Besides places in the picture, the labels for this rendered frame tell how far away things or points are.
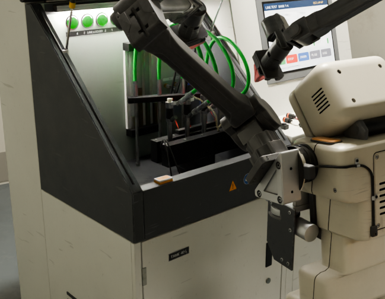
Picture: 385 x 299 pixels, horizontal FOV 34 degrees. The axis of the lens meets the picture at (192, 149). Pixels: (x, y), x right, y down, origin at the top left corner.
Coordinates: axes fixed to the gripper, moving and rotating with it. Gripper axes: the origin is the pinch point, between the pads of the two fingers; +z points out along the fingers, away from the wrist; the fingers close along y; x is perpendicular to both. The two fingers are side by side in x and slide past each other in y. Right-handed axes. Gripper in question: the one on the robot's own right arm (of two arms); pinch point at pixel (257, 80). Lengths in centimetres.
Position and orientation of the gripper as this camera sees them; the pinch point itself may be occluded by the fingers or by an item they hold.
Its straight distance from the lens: 198.2
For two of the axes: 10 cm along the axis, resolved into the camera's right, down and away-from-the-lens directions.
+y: -3.1, -8.8, 3.7
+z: -3.2, 4.6, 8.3
